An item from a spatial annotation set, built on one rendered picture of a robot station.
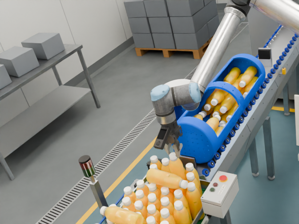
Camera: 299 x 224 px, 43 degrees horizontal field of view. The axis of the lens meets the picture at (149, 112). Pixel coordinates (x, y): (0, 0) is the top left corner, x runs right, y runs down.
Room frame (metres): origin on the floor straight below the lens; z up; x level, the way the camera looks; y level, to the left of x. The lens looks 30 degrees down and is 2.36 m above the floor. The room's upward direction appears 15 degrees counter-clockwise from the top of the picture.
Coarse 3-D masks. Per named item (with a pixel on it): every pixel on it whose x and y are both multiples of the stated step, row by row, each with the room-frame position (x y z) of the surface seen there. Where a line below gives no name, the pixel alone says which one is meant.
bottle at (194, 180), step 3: (186, 180) 1.46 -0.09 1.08; (189, 180) 1.44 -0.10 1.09; (192, 180) 1.44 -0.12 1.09; (195, 180) 1.44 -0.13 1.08; (195, 183) 1.44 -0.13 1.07; (198, 183) 1.45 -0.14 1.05; (195, 186) 1.43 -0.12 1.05; (198, 186) 1.44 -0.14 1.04; (198, 189) 1.43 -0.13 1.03; (201, 192) 1.45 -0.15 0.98; (201, 195) 1.44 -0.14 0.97
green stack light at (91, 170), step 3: (90, 168) 1.60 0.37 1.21; (93, 168) 1.61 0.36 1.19; (84, 171) 1.60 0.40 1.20; (87, 171) 1.59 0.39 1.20; (90, 171) 1.59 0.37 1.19; (93, 171) 1.60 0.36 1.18; (84, 174) 1.60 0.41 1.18; (87, 174) 1.59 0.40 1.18; (90, 174) 1.59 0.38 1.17; (93, 174) 1.60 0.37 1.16
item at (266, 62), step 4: (260, 48) 2.72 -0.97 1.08; (264, 48) 2.70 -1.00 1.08; (268, 48) 2.68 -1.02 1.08; (260, 52) 2.70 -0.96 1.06; (264, 52) 2.68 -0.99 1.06; (268, 52) 2.66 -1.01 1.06; (260, 56) 2.70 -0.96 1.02; (264, 56) 2.68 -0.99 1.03; (268, 56) 2.66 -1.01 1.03; (260, 60) 2.72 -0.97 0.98; (264, 60) 2.70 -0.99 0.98; (268, 60) 2.68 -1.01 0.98; (264, 64) 2.70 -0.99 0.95; (268, 64) 2.68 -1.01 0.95; (272, 64) 2.68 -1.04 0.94
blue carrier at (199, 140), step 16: (240, 64) 2.41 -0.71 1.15; (256, 64) 2.28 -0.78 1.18; (256, 80) 2.19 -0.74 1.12; (208, 96) 2.21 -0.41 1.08; (240, 96) 1.98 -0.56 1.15; (192, 112) 2.04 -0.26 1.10; (240, 112) 1.94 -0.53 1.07; (192, 128) 1.71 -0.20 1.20; (208, 128) 1.69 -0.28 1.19; (224, 128) 1.76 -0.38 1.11; (192, 144) 1.72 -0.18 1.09; (208, 144) 1.66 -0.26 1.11; (208, 160) 1.67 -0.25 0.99
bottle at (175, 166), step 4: (172, 160) 1.49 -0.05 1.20; (176, 160) 1.49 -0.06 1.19; (180, 160) 1.50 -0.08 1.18; (172, 164) 1.48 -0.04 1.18; (176, 164) 1.48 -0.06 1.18; (180, 164) 1.48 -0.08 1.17; (172, 168) 1.48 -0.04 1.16; (176, 168) 1.47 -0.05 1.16; (180, 168) 1.48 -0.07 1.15; (172, 172) 1.48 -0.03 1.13; (176, 172) 1.47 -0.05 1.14; (180, 172) 1.47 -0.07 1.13; (184, 172) 1.49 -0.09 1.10; (180, 176) 1.47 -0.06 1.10; (184, 176) 1.48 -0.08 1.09
